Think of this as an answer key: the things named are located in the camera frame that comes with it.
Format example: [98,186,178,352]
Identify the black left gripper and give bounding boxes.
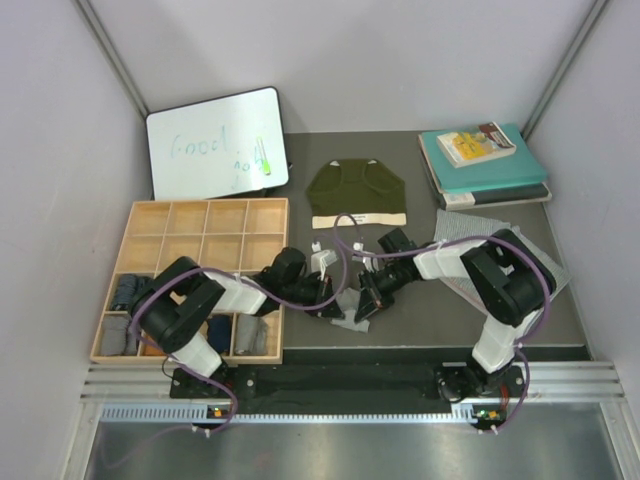
[281,271,344,319]

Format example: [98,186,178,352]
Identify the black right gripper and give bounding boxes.
[356,261,409,323]

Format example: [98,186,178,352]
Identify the light grey underwear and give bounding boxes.
[330,288,370,333]

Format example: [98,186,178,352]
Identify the green sports bra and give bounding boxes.
[306,159,407,230]

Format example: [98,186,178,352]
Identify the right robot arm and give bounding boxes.
[355,228,556,403]

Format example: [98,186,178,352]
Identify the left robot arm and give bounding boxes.
[128,247,349,397]

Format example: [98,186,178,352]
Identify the grey rolled garment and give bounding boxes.
[234,314,268,356]

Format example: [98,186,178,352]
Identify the wooden compartment tray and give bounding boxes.
[90,198,289,365]

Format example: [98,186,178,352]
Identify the navy rolled garment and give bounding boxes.
[207,315,232,354]

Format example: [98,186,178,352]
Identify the grey striped boxer shorts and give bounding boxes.
[434,210,571,314]

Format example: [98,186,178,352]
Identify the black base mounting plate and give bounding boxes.
[169,348,531,414]

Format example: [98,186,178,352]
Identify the green whiteboard marker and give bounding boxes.
[256,137,271,176]

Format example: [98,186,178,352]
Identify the white whiteboard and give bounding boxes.
[146,86,289,201]

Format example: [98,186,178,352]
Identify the orange rolled garment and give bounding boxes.
[139,344,165,357]

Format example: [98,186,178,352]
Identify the dark blue rolled socks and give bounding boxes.
[110,273,152,311]

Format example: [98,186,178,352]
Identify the grey rolled socks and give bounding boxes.
[99,316,137,356]

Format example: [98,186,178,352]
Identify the yellow paperback book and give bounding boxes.
[436,122,517,168]

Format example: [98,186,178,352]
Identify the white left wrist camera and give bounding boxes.
[310,241,338,280]

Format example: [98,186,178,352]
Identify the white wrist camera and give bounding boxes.
[352,241,372,269]
[310,241,338,280]

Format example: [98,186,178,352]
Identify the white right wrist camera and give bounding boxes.
[352,241,372,269]

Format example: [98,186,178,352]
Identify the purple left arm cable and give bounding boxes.
[130,234,350,436]

